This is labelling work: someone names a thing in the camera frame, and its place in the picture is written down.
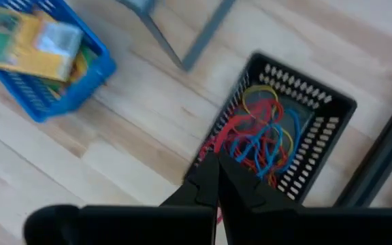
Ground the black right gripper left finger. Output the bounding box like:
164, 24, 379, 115
160, 152, 220, 209

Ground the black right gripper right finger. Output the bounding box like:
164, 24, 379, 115
218, 153, 301, 210

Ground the long red rubber band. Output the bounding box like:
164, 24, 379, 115
212, 98, 285, 154

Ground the yellow carded product package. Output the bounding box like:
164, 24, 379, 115
0, 3, 84, 82

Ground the black plastic basket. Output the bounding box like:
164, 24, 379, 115
182, 50, 359, 205

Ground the blue plastic basket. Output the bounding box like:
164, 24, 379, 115
0, 0, 118, 123

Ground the grey perforated metal riser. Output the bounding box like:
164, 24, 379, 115
116, 0, 236, 72

